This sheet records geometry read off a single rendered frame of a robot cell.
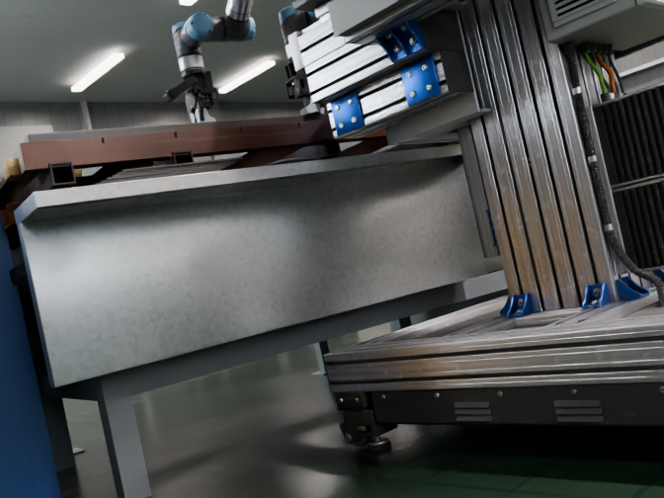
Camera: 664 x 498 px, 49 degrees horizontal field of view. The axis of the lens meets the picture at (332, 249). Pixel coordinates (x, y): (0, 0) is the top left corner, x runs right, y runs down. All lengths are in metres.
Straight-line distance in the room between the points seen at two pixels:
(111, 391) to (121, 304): 0.21
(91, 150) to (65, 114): 8.85
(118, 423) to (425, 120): 0.98
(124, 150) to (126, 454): 0.70
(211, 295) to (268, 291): 0.15
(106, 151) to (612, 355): 1.16
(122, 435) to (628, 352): 1.10
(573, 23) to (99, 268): 1.10
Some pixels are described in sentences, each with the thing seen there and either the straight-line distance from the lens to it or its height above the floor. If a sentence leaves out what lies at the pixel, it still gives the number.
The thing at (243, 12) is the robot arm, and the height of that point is 1.23.
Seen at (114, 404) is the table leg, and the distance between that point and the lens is 1.76.
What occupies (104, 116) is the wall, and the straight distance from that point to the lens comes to 10.83.
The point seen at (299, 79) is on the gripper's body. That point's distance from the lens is 2.22.
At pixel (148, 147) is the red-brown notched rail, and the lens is 1.80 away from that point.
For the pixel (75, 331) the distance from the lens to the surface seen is 1.64.
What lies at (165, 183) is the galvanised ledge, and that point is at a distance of 1.57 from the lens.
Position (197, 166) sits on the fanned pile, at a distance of 1.69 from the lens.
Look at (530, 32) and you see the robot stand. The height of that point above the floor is 0.81.
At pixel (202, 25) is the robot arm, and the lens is 2.28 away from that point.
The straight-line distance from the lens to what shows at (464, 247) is 2.23.
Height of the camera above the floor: 0.42
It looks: 2 degrees up
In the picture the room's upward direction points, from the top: 12 degrees counter-clockwise
